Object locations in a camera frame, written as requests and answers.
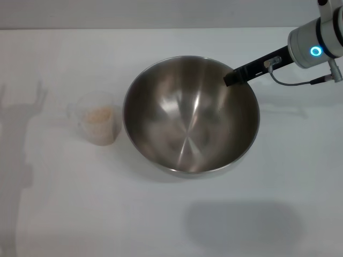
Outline clear plastic measuring cup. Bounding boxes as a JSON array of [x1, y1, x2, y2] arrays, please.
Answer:
[[66, 91, 123, 147]]

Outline stainless steel mixing bowl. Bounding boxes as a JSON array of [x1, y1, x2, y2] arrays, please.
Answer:
[[122, 55, 260, 179]]

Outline grey cable with connectors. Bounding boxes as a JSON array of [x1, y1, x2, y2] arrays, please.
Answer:
[[264, 56, 343, 87]]

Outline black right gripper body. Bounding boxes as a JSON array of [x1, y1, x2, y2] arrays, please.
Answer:
[[232, 46, 296, 82]]

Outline rice grains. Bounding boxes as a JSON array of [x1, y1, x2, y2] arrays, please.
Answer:
[[85, 105, 112, 124]]

